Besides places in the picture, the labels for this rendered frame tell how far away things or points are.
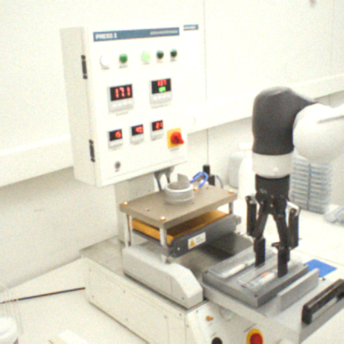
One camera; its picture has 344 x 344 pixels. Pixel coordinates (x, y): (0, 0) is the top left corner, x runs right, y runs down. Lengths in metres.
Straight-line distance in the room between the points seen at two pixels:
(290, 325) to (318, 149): 0.36
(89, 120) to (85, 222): 0.65
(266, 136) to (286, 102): 0.08
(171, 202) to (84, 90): 0.36
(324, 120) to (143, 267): 0.59
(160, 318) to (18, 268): 0.64
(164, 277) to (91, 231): 0.72
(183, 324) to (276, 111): 0.54
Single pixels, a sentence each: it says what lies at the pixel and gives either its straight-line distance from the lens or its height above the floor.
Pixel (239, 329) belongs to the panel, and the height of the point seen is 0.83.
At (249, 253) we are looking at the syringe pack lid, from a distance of 1.22.
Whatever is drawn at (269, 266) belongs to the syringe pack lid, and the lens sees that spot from 1.14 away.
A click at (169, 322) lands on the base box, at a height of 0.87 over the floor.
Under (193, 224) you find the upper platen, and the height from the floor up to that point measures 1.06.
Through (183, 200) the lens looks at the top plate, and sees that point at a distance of 1.24.
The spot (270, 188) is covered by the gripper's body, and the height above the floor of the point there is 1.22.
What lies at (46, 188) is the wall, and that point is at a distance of 1.67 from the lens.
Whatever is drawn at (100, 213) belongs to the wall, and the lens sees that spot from 1.83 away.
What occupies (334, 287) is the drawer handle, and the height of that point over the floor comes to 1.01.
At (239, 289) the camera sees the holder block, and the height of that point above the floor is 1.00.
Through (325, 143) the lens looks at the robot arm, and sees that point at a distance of 0.89.
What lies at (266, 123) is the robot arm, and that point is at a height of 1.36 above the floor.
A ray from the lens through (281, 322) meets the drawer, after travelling 1.04.
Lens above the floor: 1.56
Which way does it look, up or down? 17 degrees down
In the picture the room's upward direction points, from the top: 3 degrees counter-clockwise
